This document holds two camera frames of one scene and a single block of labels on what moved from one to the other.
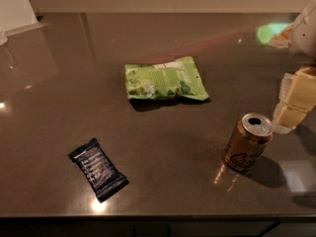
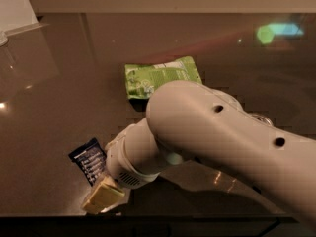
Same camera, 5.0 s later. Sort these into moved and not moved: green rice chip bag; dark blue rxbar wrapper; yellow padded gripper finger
Moved: yellow padded gripper finger
Not moved: green rice chip bag; dark blue rxbar wrapper
